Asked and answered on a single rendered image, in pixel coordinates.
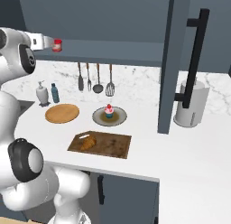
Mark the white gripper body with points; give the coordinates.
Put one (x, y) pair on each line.
(48, 43)

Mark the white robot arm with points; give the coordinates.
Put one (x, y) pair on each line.
(18, 173)

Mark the red jam jar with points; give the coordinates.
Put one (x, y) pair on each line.
(57, 45)

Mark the round wooden board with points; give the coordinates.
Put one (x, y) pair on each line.
(62, 113)

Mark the brown croissant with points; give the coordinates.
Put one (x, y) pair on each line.
(88, 142)

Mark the brown wooden cutting board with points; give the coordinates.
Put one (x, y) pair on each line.
(111, 144)

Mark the grey-blue base cabinet door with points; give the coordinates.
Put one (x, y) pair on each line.
(129, 200)

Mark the blue bottle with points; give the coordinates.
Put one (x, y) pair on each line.
(55, 93)

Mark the white soap dispenser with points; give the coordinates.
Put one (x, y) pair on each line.
(42, 94)

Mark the grey sink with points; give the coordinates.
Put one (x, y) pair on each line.
(25, 105)

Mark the hanging slotted spatula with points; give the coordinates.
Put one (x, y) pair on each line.
(110, 89)

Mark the pink cupcake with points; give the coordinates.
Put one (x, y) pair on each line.
(109, 111)

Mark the grey plate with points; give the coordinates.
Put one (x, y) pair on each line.
(118, 116)

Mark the grey-blue wall cabinet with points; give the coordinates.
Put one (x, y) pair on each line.
(105, 23)

